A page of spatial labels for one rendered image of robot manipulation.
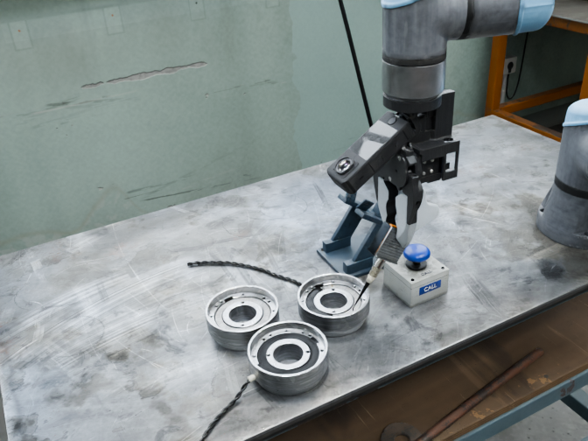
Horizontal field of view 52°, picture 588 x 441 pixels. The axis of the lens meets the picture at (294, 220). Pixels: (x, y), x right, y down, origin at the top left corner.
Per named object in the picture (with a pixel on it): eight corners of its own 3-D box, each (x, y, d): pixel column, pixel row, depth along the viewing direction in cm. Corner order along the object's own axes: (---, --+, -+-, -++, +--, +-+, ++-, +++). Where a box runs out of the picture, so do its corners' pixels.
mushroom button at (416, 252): (413, 286, 91) (414, 258, 88) (396, 273, 94) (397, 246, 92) (434, 277, 92) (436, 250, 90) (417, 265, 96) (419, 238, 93)
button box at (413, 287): (410, 308, 90) (411, 282, 88) (383, 283, 96) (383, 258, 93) (453, 290, 93) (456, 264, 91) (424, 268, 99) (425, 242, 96)
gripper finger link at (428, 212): (444, 245, 83) (445, 183, 79) (408, 258, 81) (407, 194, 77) (430, 236, 85) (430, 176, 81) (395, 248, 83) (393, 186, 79)
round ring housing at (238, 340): (196, 325, 90) (192, 303, 88) (256, 297, 95) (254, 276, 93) (230, 365, 82) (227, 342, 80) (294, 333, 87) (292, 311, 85)
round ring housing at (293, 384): (300, 332, 87) (298, 310, 85) (345, 375, 80) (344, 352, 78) (235, 364, 83) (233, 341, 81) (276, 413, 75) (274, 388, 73)
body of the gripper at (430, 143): (458, 182, 79) (465, 93, 73) (402, 199, 76) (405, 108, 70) (423, 161, 85) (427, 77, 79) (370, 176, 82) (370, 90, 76)
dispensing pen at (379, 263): (337, 299, 86) (396, 197, 82) (358, 305, 89) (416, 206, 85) (345, 308, 85) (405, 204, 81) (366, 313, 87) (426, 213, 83)
